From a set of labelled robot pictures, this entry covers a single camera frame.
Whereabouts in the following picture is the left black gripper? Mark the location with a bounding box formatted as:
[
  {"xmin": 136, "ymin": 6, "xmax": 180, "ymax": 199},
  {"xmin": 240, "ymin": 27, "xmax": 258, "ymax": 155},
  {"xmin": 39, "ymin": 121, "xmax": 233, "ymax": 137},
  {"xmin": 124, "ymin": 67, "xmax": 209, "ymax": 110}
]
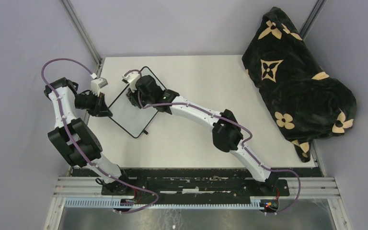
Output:
[{"xmin": 75, "ymin": 91, "xmax": 113, "ymax": 118}]

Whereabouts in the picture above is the small black-framed whiteboard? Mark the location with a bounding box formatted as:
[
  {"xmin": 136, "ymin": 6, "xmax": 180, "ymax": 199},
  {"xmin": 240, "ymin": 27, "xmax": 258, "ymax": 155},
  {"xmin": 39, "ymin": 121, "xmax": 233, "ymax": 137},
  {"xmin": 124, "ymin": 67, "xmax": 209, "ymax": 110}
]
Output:
[{"xmin": 107, "ymin": 66, "xmax": 168, "ymax": 139}]

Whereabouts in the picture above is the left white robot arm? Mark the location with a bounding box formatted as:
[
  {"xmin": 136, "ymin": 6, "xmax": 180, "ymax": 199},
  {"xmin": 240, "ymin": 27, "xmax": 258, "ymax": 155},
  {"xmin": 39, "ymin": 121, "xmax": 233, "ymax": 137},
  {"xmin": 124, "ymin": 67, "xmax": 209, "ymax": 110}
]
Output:
[{"xmin": 44, "ymin": 78, "xmax": 132, "ymax": 195}]

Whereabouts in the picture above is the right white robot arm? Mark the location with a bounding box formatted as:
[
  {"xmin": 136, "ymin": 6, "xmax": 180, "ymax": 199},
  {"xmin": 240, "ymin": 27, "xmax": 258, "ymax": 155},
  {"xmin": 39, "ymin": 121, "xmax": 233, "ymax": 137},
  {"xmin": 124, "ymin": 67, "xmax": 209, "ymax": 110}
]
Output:
[{"xmin": 122, "ymin": 70, "xmax": 279, "ymax": 195}]

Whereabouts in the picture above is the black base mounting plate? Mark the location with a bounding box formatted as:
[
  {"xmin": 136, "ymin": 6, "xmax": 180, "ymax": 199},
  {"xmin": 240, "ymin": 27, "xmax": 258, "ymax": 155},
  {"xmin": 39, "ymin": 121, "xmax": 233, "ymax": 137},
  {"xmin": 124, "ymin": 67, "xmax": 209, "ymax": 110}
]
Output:
[{"xmin": 71, "ymin": 169, "xmax": 327, "ymax": 206}]

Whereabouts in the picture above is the black floral blanket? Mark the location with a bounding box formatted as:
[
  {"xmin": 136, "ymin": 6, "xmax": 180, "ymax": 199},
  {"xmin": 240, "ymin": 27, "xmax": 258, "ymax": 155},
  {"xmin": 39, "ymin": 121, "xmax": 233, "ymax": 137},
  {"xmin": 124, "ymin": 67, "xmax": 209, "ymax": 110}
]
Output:
[{"xmin": 241, "ymin": 7, "xmax": 357, "ymax": 162}]

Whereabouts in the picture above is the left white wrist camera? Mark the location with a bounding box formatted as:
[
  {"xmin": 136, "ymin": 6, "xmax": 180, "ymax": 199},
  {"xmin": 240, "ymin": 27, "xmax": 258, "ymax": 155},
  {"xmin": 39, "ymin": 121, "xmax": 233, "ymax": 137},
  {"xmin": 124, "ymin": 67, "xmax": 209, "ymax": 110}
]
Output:
[{"xmin": 91, "ymin": 78, "xmax": 108, "ymax": 96}]

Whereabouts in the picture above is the left aluminium corner post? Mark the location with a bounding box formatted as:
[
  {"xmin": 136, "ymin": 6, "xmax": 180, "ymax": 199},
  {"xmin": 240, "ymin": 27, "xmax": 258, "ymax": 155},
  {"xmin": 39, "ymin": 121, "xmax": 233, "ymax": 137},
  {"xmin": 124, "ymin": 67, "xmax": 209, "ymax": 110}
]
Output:
[{"xmin": 59, "ymin": 0, "xmax": 102, "ymax": 65}]

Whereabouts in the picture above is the aluminium corner post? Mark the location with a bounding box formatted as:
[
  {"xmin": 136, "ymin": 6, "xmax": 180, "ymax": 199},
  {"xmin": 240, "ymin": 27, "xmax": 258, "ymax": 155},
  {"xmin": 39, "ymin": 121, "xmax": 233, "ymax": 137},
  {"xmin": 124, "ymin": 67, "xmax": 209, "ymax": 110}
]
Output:
[
  {"xmin": 59, "ymin": 0, "xmax": 102, "ymax": 65},
  {"xmin": 299, "ymin": 0, "xmax": 327, "ymax": 39}
]

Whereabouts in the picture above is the blue-grey cable duct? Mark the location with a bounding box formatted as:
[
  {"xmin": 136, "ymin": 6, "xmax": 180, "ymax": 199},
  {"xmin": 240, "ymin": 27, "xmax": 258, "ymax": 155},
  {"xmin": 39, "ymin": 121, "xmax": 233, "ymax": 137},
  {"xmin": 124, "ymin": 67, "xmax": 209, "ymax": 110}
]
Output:
[{"xmin": 64, "ymin": 198, "xmax": 264, "ymax": 210}]

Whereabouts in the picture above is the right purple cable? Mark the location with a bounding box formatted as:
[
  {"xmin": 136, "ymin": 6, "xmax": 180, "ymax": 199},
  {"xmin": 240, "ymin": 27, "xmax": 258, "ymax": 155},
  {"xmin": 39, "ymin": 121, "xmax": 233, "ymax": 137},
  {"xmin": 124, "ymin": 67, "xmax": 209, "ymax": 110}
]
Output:
[{"xmin": 123, "ymin": 69, "xmax": 302, "ymax": 216}]

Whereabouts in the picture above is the right aluminium corner post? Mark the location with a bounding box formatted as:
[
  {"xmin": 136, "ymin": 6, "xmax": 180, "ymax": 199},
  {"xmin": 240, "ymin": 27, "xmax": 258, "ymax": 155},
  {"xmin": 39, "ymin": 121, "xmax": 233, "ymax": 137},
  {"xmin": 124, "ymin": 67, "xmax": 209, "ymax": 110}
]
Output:
[{"xmin": 299, "ymin": 0, "xmax": 327, "ymax": 39}]

